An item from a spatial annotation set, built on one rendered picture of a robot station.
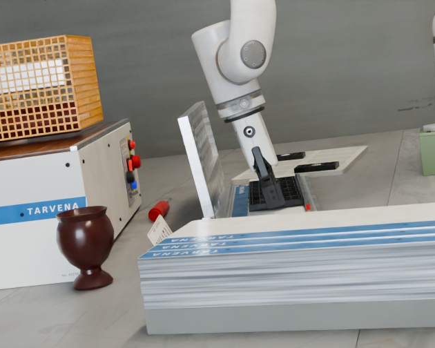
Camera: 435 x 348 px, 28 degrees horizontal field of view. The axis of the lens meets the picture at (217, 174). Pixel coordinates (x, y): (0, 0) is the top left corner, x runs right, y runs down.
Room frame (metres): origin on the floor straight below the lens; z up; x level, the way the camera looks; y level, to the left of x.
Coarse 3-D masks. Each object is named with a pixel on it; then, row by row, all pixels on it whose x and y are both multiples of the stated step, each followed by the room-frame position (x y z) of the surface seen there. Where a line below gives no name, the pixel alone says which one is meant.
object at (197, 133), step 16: (192, 112) 1.53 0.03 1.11; (192, 128) 1.45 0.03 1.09; (208, 128) 1.86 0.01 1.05; (192, 144) 1.43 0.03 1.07; (208, 144) 1.81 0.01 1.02; (192, 160) 1.43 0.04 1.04; (208, 160) 1.71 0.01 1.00; (208, 176) 1.55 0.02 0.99; (208, 192) 1.43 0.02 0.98; (208, 208) 1.43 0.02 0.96
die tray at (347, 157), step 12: (312, 156) 2.26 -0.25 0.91; (324, 156) 2.23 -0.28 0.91; (336, 156) 2.19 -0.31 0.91; (348, 156) 2.16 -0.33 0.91; (360, 156) 2.19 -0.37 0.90; (276, 168) 2.12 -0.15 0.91; (288, 168) 2.09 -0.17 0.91; (336, 168) 1.98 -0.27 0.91; (348, 168) 2.02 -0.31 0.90; (240, 180) 2.03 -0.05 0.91
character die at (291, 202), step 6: (288, 198) 1.55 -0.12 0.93; (294, 198) 1.54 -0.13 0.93; (300, 198) 1.52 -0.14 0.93; (252, 204) 1.53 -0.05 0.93; (258, 204) 1.52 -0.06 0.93; (264, 204) 1.52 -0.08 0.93; (288, 204) 1.52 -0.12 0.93; (294, 204) 1.52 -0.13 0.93; (300, 204) 1.52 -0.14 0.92; (252, 210) 1.52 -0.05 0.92; (258, 210) 1.52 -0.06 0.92
